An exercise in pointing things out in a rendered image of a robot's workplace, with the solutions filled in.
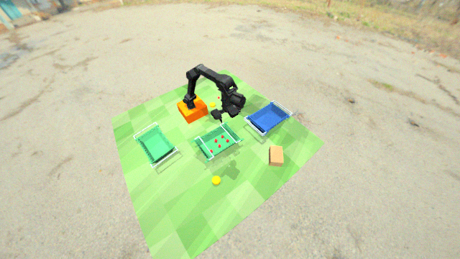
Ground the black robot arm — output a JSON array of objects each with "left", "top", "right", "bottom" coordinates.
[{"left": 183, "top": 63, "right": 247, "bottom": 118}]

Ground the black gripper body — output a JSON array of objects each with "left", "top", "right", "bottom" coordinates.
[{"left": 211, "top": 100, "right": 232, "bottom": 119}]

